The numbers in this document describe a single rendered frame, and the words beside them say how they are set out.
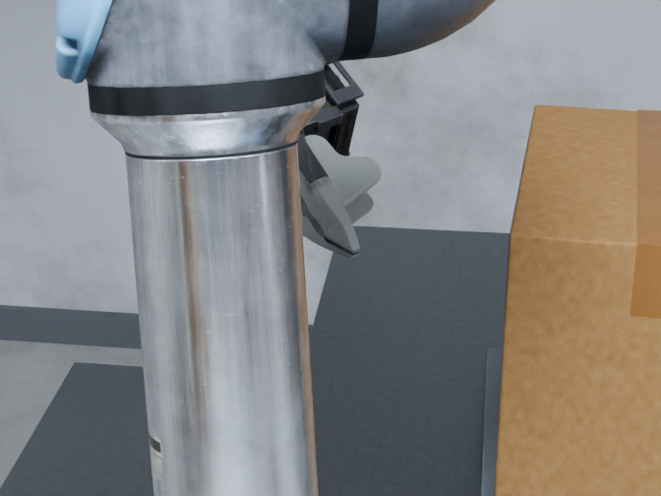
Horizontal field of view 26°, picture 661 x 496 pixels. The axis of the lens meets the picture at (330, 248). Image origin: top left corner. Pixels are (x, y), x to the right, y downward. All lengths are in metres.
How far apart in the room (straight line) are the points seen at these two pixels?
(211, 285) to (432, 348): 0.85
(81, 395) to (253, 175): 0.80
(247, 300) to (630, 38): 2.22
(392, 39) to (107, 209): 2.45
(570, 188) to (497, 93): 1.72
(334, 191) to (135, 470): 0.44
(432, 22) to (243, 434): 0.22
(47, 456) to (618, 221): 0.58
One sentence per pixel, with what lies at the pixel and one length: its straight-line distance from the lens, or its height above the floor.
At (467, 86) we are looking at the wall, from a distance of 2.89.
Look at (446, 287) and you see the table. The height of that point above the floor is 0.83.
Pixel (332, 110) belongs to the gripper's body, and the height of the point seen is 1.22.
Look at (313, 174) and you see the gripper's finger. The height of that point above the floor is 1.20.
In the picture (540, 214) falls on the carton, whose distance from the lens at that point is 1.13.
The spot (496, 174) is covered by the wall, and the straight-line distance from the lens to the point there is 2.95.
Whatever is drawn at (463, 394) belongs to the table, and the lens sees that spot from 1.44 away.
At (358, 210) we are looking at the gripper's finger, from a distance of 1.04.
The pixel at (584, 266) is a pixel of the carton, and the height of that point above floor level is 1.10.
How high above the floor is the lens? 1.57
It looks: 25 degrees down
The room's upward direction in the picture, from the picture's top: straight up
